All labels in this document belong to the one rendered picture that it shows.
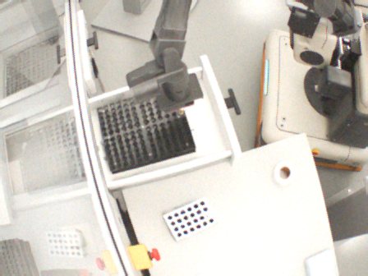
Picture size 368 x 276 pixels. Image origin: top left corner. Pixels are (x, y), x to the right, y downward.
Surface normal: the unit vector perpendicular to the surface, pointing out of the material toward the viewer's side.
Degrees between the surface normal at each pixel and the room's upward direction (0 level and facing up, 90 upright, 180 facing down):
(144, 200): 0
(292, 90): 0
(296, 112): 0
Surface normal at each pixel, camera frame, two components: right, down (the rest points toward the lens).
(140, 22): -0.04, -0.22
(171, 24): 0.25, 0.41
